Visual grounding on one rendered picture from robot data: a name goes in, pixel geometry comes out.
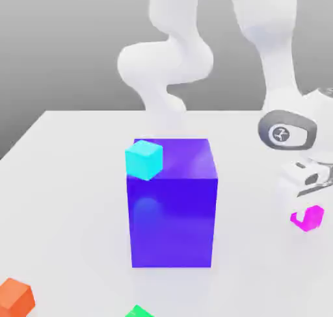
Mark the large blue box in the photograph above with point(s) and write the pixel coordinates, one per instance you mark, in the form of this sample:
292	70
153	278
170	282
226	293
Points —
171	218

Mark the small magenta cube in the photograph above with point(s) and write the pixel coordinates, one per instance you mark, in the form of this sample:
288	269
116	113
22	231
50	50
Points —
312	219

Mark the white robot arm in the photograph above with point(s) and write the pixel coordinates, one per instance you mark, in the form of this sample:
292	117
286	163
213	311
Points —
166	62

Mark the small orange cube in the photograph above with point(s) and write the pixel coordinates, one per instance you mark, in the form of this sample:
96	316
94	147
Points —
15	298

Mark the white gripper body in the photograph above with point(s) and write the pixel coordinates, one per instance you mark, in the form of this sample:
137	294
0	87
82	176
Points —
316	198

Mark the small green cube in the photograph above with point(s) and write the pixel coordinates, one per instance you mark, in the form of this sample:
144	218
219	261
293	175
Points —
138	312

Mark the small cyan cube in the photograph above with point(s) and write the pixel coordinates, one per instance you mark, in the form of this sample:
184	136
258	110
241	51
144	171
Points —
143	161

